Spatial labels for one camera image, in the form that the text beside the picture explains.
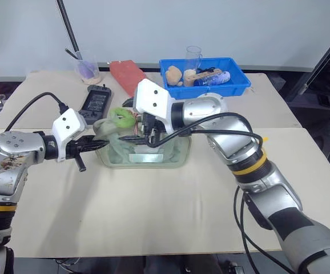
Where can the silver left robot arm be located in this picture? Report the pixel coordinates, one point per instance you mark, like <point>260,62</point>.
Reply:
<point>8,160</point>

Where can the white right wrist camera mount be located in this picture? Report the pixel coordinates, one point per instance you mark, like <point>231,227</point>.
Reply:
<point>153,102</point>

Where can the clear plastic cup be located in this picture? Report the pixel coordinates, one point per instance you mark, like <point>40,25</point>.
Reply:
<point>194,57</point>

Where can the clear beaker with sand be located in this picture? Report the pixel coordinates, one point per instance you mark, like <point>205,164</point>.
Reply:
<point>89,70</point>

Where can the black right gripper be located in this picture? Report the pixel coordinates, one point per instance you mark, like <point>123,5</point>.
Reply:
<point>151,129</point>

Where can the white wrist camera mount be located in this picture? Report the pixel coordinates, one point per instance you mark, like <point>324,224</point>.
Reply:
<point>153,102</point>
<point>69,125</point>

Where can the long black flexible rod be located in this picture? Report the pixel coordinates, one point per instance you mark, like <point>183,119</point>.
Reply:
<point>68,25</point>

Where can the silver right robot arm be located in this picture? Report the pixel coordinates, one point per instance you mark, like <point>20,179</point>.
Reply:
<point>239,148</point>

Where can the beige bread roll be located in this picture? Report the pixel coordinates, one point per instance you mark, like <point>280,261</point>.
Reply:
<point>173,74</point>

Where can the light wooden piece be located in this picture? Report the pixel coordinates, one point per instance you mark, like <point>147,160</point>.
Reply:
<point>192,77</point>

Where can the blue printed bottle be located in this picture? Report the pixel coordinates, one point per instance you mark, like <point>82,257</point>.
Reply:
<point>215,78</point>

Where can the black office chair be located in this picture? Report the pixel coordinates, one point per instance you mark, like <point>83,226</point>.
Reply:
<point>327,85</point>

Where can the black handheld game controller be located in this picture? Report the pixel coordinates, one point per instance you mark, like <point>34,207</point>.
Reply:
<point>96,101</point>

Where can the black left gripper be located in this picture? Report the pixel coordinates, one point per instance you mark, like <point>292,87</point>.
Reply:
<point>73,148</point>

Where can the clear glass tray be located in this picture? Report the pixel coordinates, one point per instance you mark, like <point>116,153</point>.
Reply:
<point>148,154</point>

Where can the purple item in beaker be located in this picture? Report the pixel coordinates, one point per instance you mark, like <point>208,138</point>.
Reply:
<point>85,68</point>

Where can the short black stick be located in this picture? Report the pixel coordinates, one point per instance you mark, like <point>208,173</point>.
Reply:
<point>71,53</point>

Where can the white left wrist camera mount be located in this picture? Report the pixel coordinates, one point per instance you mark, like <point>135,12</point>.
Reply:
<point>69,125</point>

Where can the red brick-shaped block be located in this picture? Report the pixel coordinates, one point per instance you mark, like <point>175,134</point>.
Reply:
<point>128,75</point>

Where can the blue plastic bin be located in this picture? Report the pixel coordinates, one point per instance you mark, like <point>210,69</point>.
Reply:
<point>230,85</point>

